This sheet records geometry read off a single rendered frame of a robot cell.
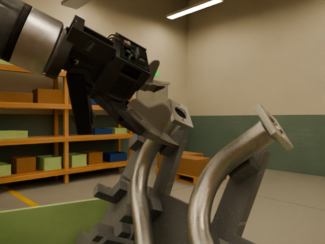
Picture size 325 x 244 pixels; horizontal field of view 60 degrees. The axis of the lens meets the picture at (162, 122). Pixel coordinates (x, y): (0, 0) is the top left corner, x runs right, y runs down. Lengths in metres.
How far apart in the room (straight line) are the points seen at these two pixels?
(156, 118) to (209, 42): 7.72
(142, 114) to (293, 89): 6.42
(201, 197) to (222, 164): 0.05
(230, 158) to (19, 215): 0.53
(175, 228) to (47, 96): 4.97
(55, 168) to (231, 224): 5.10
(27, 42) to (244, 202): 0.33
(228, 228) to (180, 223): 0.09
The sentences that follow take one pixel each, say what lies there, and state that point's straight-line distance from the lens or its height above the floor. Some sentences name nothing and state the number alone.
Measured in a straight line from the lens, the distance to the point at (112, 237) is 0.54.
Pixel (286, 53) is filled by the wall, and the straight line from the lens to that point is 6.94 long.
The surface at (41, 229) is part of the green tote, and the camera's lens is 0.77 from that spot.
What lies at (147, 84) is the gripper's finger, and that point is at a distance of 0.49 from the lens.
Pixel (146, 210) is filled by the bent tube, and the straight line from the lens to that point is 0.48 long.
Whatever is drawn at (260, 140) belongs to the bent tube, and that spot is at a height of 1.14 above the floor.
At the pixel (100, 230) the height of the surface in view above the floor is 0.96.
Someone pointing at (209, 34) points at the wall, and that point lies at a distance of 8.16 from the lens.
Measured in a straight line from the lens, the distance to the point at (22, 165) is 5.24.
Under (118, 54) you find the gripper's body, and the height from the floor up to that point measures 1.25.
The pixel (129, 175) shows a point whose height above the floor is 1.04.
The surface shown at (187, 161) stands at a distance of 5.16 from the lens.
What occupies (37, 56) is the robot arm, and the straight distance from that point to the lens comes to 0.37.
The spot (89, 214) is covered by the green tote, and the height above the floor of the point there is 0.92.
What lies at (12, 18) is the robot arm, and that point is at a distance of 0.37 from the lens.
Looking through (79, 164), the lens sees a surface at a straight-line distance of 5.61.
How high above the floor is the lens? 1.17
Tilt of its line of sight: 1 degrees down
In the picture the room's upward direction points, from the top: straight up
